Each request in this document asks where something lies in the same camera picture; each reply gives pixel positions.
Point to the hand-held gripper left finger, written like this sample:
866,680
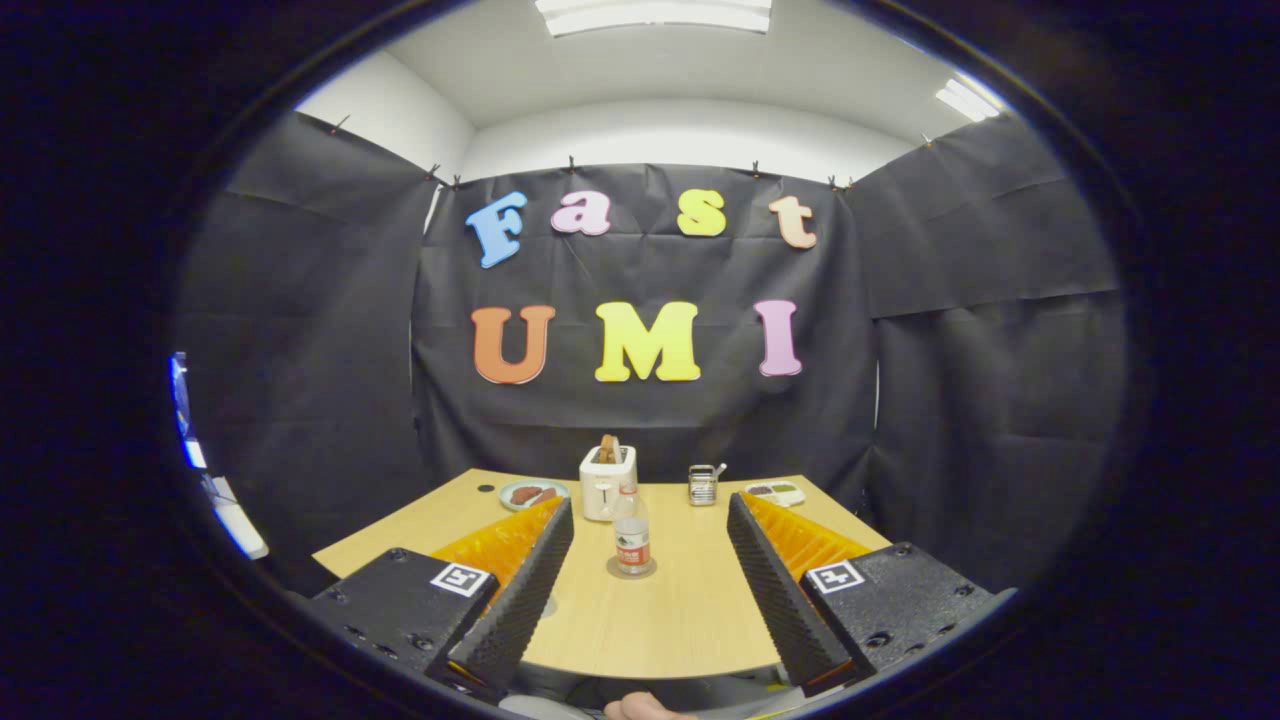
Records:
525,600

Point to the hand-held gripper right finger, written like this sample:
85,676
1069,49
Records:
780,590

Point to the clear plastic juice bottle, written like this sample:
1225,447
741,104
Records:
632,545

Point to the round brown coaster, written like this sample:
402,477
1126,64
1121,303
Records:
652,568

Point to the small white sauce dish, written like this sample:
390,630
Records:
775,501

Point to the wooden table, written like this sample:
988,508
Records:
690,600

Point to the pale green plate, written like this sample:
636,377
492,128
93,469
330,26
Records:
504,494

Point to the small metal mesh basket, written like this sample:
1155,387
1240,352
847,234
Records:
702,487

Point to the white toaster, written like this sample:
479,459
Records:
600,490

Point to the brown toast slice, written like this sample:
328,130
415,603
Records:
608,450

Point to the small ceiling light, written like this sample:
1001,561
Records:
967,100

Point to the long ceiling light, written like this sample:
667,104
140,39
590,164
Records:
650,15

